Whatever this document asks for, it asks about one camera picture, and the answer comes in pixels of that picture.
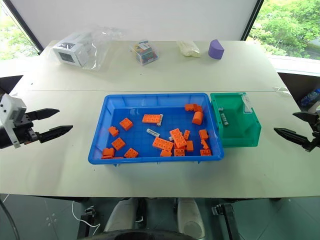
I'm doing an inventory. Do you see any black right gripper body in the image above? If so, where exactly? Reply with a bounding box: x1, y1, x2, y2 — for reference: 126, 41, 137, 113
303, 130, 320, 153

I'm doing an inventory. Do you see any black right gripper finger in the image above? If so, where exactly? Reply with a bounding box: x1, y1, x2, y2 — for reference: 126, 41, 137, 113
292, 111, 320, 131
273, 127, 313, 150

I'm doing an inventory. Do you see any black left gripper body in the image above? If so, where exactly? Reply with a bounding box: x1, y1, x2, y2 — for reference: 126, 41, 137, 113
14, 112, 41, 147

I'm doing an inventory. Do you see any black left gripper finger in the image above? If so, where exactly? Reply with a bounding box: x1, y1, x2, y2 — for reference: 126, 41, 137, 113
25, 107, 60, 122
38, 124, 74, 144

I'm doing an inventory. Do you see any white label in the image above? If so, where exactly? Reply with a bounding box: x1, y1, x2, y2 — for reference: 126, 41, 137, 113
242, 95, 253, 115

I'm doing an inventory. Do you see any green plastic bin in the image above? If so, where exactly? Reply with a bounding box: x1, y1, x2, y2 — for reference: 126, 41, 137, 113
209, 91, 263, 149

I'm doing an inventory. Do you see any white box in plastic bag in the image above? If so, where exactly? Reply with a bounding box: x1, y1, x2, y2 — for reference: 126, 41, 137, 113
56, 24, 126, 71

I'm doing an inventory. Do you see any clear box of coloured pieces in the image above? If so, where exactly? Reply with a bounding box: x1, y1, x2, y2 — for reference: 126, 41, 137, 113
129, 38, 161, 67

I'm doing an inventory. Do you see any clear water bottle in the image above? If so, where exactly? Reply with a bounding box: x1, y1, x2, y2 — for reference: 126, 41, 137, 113
299, 89, 320, 106

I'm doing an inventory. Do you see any black metal stand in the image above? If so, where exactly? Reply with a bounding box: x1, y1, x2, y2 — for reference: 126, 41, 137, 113
76, 205, 98, 240
211, 202, 241, 240

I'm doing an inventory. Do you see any orange plastic sloped brick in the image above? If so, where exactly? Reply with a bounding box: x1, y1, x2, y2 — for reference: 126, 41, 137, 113
191, 110, 205, 126

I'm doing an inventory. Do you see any blue plastic tray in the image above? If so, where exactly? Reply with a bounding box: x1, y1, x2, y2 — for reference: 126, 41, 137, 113
87, 92, 225, 168

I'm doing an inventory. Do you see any white robot leg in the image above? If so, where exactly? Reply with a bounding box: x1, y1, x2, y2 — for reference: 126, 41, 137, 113
103, 198, 139, 233
176, 196, 203, 240

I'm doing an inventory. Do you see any purple half-round foam block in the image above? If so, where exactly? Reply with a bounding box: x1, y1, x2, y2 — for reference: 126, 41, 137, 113
207, 38, 225, 61

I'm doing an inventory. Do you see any white crumpled plastic bag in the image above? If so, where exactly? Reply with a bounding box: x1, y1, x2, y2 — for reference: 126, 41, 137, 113
176, 39, 202, 59

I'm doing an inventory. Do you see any dark window frame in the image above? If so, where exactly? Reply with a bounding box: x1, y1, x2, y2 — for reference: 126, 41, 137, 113
240, 0, 265, 42
6, 0, 45, 55

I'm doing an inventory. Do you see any white cable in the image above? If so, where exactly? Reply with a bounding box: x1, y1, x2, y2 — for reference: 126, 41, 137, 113
71, 199, 101, 229

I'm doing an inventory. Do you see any black cable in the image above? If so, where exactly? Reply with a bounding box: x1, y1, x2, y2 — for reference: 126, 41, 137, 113
0, 199, 20, 240

